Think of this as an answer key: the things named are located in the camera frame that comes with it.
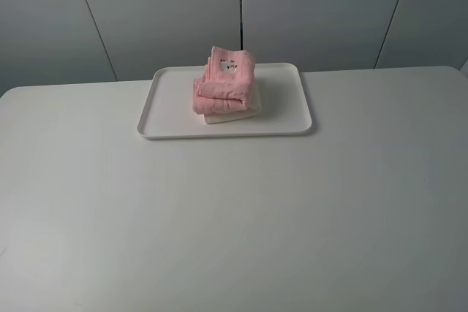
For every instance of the cream white towel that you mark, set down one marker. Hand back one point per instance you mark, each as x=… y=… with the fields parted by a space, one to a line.
x=254 y=109

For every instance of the pink towel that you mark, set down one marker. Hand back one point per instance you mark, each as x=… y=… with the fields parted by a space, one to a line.
x=227 y=83

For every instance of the white plastic tray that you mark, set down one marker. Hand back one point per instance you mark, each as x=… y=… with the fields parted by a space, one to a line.
x=168 y=115

